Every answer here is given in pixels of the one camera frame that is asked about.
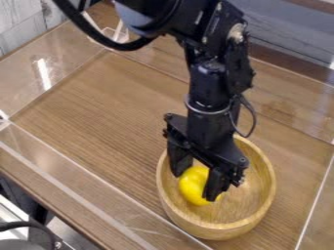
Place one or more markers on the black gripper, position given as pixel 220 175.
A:
pixel 202 136

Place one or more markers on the yellow lemon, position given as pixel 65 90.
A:
pixel 192 185

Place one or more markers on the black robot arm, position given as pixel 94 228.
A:
pixel 210 29

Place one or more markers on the brown wooden bowl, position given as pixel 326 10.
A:
pixel 233 215

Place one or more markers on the clear acrylic tray wall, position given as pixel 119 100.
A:
pixel 82 139

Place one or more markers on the clear acrylic corner bracket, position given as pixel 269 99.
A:
pixel 118 34

